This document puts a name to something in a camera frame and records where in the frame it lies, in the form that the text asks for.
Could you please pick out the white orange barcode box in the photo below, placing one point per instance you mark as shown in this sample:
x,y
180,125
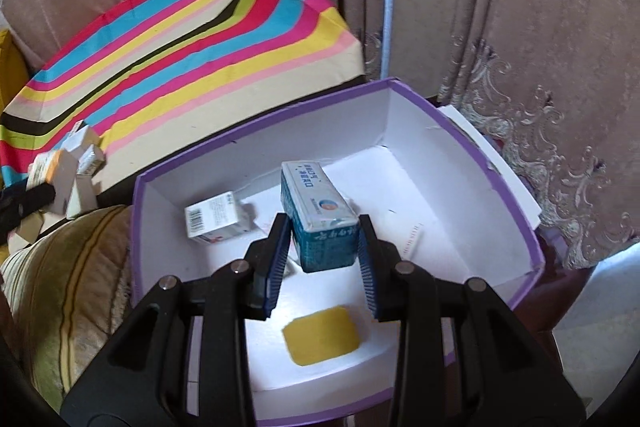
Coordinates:
x,y
42,167

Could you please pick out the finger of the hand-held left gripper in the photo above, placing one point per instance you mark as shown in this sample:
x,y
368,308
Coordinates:
x,y
27,202

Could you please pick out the beige cardboard box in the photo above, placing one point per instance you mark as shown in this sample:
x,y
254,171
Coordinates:
x,y
65,187

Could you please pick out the white cube box with logo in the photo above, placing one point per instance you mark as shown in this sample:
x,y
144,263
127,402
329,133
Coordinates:
x,y
25,229

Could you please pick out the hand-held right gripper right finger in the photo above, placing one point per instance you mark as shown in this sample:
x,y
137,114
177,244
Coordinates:
x,y
367,272

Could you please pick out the blue printed box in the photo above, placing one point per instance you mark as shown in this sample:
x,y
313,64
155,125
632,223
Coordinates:
x,y
320,217

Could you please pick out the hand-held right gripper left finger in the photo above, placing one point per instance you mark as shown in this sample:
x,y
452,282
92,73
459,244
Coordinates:
x,y
277,267

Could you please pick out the yellow sponge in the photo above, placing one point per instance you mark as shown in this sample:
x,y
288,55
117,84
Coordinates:
x,y
322,337

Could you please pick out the rainbow striped cloth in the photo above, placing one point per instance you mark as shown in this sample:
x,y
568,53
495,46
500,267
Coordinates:
x,y
175,57

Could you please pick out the small white blue box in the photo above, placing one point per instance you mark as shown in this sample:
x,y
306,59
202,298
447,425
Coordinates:
x,y
215,217

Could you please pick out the yellow leather cushion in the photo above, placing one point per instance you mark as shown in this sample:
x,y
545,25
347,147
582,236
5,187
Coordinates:
x,y
7,67

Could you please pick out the striped plush cushion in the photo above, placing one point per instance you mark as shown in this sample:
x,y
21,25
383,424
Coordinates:
x,y
65,287

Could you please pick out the purple cardboard box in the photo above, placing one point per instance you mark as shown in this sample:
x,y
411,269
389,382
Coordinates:
x,y
450,217

